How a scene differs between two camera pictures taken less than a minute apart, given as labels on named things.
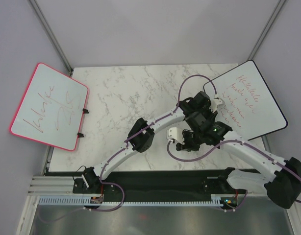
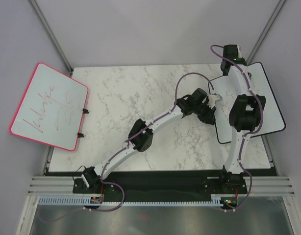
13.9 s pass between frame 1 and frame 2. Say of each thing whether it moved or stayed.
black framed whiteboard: stayed
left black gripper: stayed
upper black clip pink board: stayed
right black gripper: moved
